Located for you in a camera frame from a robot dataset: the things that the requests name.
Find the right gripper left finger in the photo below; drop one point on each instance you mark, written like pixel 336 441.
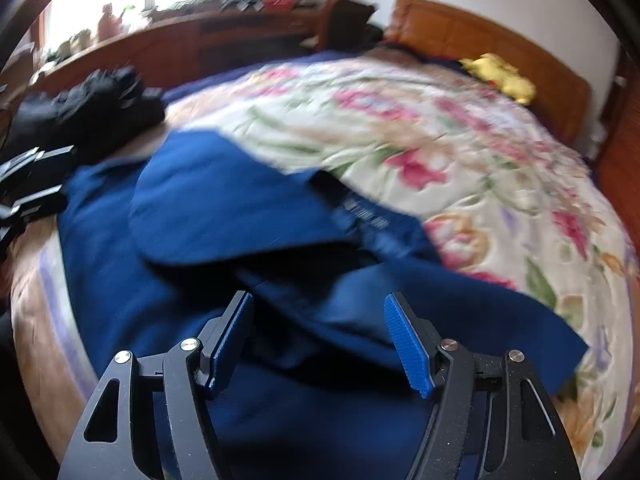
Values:
pixel 116 438

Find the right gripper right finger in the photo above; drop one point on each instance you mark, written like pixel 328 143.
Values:
pixel 491 417

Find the navy blue suit jacket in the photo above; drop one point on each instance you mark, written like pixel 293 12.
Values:
pixel 154 248

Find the black folded clothes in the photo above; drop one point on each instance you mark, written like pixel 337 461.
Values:
pixel 97 117

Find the wooden desk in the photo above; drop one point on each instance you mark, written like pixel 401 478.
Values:
pixel 174 52

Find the floral bed blanket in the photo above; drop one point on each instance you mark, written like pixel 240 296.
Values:
pixel 498 196

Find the wooden slatted wardrobe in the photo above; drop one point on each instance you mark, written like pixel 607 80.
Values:
pixel 617 163

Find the red basket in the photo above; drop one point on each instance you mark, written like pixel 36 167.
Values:
pixel 279 6

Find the wooden bed headboard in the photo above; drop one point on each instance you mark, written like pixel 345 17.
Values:
pixel 437 30

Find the wooden chair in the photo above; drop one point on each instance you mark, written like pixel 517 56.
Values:
pixel 344 25

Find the yellow Pikachu plush toy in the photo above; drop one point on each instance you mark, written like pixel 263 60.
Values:
pixel 501 75

